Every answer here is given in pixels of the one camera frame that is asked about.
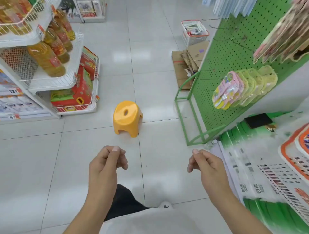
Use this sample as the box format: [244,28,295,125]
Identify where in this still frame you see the pile of flattened cardboard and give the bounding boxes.
[171,41,211,90]

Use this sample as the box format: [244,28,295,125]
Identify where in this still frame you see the yellow plastic stool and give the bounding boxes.
[113,100,144,138]

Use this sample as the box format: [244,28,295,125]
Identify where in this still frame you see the person's right forearm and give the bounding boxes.
[205,185,273,234]

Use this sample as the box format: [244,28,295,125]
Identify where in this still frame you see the person's left hand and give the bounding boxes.
[88,146,129,194]

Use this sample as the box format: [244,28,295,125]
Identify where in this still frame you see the row of cooking oil bottles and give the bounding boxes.
[0,0,77,78]

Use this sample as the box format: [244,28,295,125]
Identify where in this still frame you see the black shorts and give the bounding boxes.
[104,184,151,222]

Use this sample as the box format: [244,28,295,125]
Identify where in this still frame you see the black wallet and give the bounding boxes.
[245,113,274,129]

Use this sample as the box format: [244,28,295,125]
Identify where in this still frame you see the white orange shopping basket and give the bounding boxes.
[181,19,210,45]

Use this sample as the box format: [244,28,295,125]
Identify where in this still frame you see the stack of red snack packs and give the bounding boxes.
[51,47,99,108]

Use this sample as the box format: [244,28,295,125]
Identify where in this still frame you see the green pegboard display rack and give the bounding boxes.
[175,0,309,146]

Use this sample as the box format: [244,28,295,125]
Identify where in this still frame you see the person's right hand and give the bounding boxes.
[187,148,232,194]

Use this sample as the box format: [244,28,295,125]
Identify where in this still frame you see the row of red cartoon packs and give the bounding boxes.
[253,0,309,64]

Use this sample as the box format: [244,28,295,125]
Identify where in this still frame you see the person's left forearm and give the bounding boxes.
[63,185,119,234]

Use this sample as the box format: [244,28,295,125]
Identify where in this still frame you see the white wire shelf rack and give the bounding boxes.
[0,0,100,121]

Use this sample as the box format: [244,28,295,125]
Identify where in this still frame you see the row of green pink packs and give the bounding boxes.
[211,65,279,111]

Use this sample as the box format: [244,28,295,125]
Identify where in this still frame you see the white shirt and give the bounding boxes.
[99,207,206,234]

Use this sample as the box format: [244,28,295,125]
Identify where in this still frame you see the white printed price sheets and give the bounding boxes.
[0,70,51,121]

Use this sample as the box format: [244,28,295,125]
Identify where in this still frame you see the basket of candies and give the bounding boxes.
[258,123,309,225]

